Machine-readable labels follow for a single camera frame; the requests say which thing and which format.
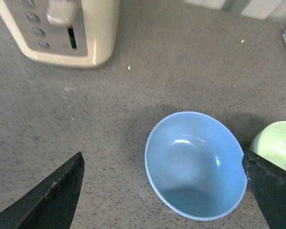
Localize blue bowl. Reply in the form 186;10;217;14
144;111;247;221

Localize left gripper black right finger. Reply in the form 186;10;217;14
242;150;286;229

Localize cream toaster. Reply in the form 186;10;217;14
0;0;120;68

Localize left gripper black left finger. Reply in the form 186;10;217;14
0;152;84;229

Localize light green bowl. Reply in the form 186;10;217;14
249;121;286;171

